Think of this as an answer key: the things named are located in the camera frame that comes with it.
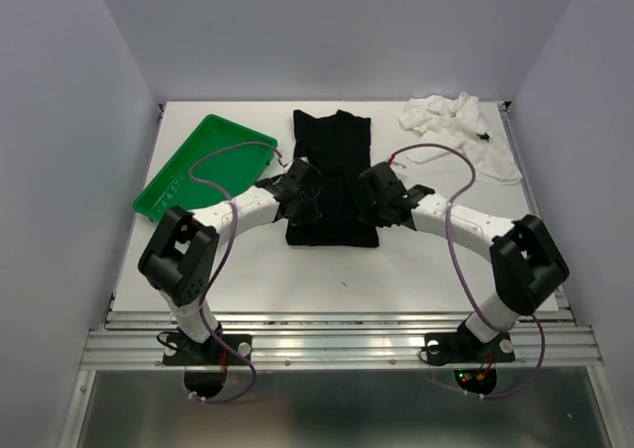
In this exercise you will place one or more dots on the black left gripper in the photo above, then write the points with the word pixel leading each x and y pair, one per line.
pixel 309 215

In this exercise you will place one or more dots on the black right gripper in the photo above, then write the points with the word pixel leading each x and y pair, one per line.
pixel 368 216

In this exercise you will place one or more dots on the black t shirt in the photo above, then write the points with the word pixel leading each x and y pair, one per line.
pixel 339 146

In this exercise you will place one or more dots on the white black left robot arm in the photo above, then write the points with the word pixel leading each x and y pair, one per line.
pixel 178 261

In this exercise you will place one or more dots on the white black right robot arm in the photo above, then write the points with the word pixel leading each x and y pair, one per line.
pixel 527 265

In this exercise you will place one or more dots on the green plastic tray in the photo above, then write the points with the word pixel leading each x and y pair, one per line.
pixel 218 150

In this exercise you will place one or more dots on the white t shirt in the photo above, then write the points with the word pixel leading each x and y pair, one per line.
pixel 442 123

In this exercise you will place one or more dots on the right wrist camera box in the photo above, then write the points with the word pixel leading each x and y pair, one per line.
pixel 384 185

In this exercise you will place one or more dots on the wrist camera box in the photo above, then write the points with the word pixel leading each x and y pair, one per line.
pixel 384 185
pixel 300 172

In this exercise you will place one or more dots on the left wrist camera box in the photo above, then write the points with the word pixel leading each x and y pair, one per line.
pixel 300 172

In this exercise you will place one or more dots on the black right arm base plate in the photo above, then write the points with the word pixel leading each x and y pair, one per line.
pixel 445 348

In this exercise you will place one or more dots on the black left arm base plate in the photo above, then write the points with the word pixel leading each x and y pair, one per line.
pixel 180 351

